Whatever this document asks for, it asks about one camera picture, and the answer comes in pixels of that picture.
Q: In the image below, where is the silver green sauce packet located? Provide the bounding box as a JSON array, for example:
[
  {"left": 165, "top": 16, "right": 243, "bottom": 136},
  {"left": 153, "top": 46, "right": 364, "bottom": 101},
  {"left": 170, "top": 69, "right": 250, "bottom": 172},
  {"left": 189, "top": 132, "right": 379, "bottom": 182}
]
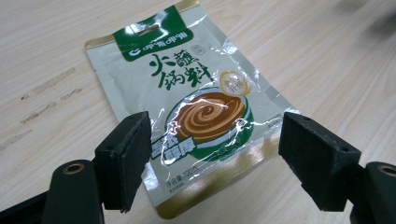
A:
[{"left": 84, "top": 0, "right": 302, "bottom": 220}]

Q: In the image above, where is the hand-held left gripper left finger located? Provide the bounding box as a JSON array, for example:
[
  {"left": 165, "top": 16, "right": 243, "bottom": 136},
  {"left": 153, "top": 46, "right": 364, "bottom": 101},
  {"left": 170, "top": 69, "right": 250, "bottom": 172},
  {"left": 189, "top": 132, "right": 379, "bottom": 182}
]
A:
[{"left": 93, "top": 110, "right": 153, "bottom": 214}]

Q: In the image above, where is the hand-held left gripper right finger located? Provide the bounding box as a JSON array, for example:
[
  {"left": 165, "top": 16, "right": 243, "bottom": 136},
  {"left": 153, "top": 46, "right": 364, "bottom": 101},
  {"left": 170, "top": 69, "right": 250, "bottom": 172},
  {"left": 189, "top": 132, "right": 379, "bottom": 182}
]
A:
[{"left": 277, "top": 111, "right": 362, "bottom": 213}]

